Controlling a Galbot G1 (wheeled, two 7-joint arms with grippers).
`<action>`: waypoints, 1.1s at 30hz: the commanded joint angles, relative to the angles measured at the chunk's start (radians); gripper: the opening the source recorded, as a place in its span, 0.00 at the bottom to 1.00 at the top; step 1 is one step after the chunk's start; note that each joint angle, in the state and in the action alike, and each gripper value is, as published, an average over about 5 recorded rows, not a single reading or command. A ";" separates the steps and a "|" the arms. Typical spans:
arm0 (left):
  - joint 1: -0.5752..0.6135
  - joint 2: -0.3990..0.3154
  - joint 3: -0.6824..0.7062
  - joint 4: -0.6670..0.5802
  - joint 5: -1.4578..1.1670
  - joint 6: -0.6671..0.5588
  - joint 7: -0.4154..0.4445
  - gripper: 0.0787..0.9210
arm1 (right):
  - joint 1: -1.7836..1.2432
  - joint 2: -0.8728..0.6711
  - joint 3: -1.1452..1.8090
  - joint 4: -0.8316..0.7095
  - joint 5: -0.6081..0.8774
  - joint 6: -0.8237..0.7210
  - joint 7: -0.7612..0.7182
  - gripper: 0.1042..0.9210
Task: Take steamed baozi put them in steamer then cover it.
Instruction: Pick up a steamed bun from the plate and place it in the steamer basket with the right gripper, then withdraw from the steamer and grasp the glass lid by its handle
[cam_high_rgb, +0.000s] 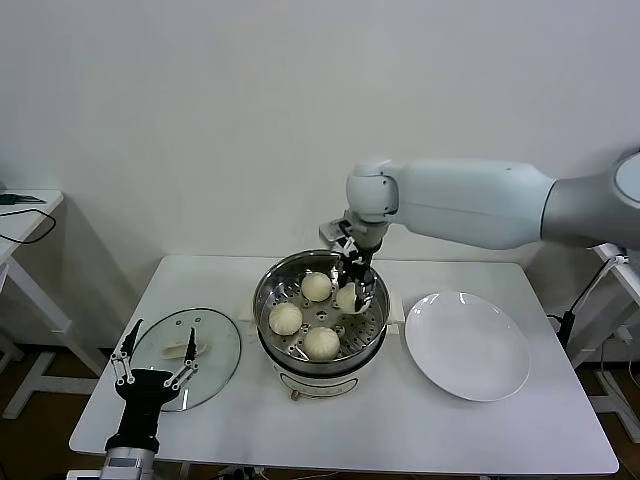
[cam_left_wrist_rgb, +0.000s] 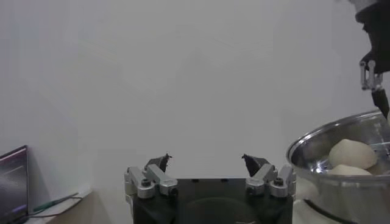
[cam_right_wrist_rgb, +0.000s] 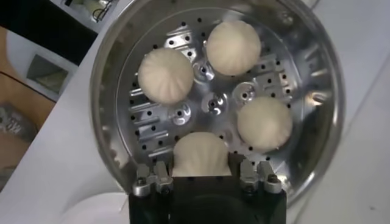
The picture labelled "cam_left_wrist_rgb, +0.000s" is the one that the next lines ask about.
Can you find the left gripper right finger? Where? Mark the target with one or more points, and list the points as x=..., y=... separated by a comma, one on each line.
x=262, y=179

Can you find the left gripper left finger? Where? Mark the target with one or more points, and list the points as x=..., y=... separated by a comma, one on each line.
x=161, y=181

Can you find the white steamed baozi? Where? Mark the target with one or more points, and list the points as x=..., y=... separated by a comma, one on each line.
x=347, y=170
x=352, y=153

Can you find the perforated steel steamer basket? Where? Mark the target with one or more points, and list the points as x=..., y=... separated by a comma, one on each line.
x=335, y=194

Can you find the dark screen monitor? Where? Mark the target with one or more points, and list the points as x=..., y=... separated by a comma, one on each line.
x=13, y=182

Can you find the green flat tool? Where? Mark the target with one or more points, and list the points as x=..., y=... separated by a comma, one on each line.
x=55, y=202

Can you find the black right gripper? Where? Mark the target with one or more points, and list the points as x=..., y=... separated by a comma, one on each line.
x=381, y=36

